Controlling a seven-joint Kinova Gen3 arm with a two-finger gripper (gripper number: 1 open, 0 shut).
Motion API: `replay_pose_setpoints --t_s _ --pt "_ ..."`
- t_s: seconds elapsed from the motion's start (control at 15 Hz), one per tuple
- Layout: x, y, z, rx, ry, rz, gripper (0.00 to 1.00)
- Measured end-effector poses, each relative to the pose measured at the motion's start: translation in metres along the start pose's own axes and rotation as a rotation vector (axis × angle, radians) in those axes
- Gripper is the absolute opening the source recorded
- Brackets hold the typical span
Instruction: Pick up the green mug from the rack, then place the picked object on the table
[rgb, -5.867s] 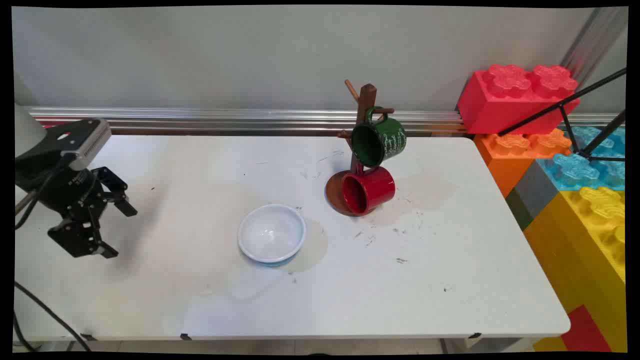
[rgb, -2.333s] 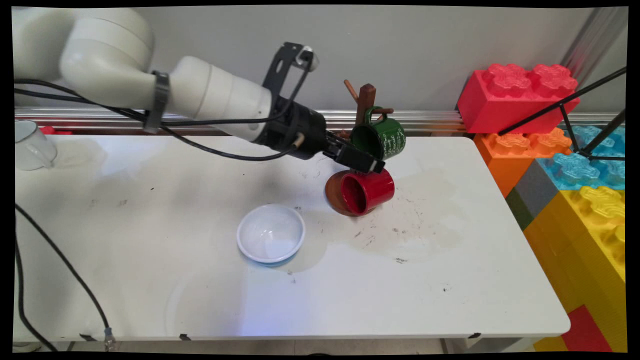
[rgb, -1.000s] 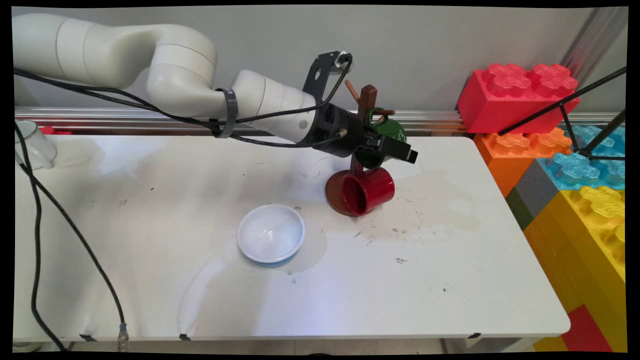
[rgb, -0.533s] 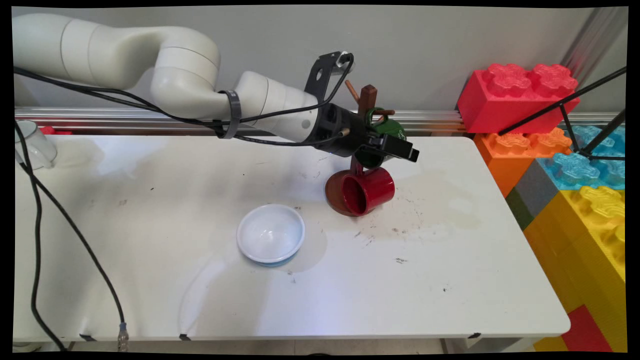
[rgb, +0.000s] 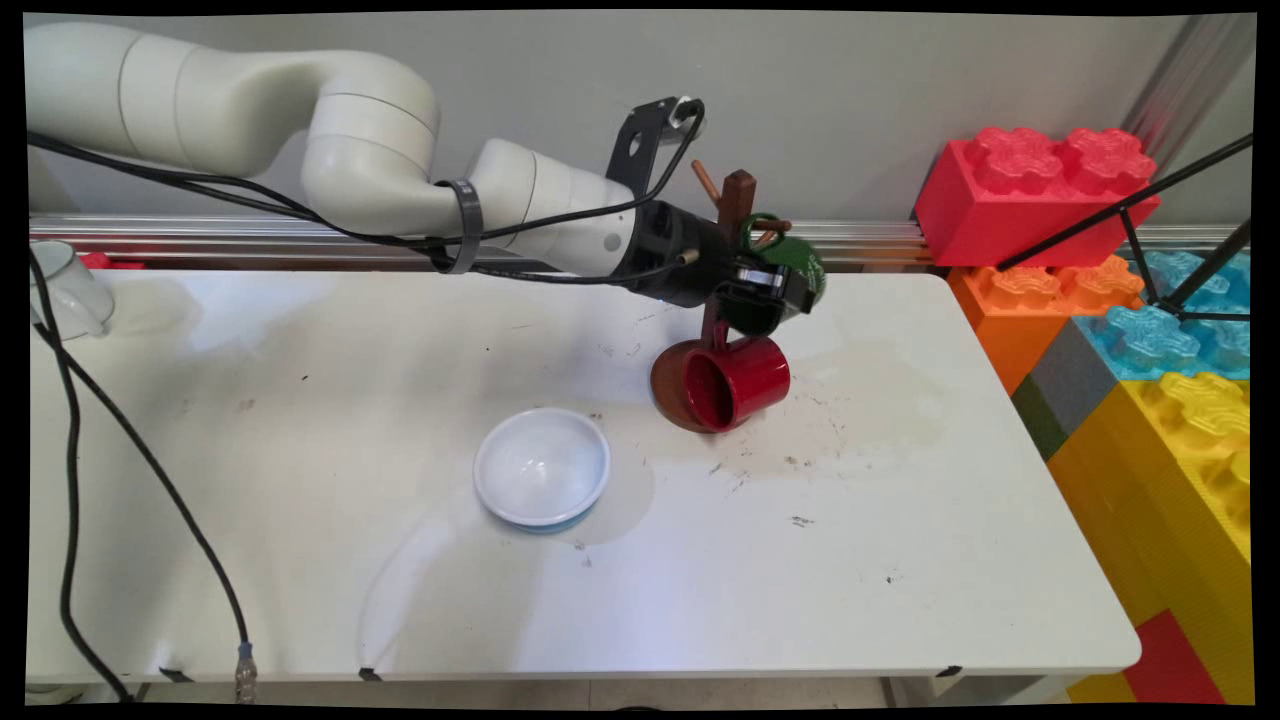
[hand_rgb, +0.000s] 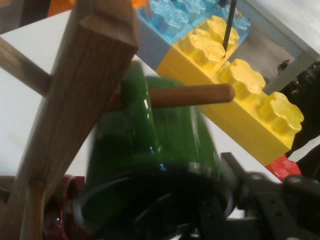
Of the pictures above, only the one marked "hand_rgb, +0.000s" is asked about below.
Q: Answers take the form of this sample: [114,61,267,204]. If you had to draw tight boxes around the light blue toy block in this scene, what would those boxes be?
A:
[136,0,252,47]

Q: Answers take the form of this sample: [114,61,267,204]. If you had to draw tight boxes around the brown wooden mug tree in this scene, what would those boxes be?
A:
[0,0,236,240]

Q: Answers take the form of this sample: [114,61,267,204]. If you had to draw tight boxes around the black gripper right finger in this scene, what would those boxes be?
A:
[220,151,320,240]

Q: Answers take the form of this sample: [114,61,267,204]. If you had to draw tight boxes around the red enamel mug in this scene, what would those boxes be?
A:
[41,174,87,240]

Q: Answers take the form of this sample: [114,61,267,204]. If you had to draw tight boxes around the small red toy block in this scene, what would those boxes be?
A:
[265,153,302,183]

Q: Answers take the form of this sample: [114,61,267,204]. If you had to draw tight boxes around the orange toy block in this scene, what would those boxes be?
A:
[46,0,149,18]

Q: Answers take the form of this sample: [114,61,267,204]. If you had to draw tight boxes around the green enamel mug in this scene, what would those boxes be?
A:
[72,61,234,240]

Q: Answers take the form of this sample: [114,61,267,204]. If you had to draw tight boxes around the grey metal frame beam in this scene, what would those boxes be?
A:
[237,0,320,95]

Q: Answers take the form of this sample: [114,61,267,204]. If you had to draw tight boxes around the yellow toy block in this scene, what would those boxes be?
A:
[156,14,305,167]

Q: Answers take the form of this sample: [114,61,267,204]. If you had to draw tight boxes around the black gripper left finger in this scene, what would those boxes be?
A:
[134,189,228,240]

